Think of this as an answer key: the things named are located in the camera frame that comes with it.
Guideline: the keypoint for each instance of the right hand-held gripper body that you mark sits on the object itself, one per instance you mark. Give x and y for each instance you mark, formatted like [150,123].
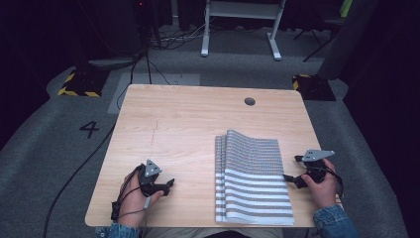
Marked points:
[315,168]

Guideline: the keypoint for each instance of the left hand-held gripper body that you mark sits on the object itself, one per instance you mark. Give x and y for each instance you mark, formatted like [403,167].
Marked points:
[149,178]

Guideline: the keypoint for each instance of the striped grey white towel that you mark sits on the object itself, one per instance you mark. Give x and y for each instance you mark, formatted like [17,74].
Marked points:
[254,178]

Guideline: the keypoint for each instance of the person's right hand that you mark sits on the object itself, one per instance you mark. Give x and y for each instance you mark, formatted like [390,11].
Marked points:
[322,191]

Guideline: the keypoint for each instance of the person's left hand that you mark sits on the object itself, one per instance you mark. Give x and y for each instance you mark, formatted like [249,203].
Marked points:
[133,203]

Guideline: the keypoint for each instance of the yellow black striped stand base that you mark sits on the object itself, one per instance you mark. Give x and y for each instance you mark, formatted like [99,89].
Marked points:
[312,87]
[81,86]

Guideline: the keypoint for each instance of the black tripod legs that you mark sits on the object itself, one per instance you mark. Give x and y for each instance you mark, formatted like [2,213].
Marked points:
[313,43]

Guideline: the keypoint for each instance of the grey flat stand foot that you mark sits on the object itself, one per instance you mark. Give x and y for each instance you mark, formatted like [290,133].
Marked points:
[110,62]

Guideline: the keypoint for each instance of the green panel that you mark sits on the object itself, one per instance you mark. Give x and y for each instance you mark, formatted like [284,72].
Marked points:
[346,8]

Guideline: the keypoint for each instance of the white desk frame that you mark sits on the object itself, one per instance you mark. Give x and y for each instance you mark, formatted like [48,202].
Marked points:
[242,10]

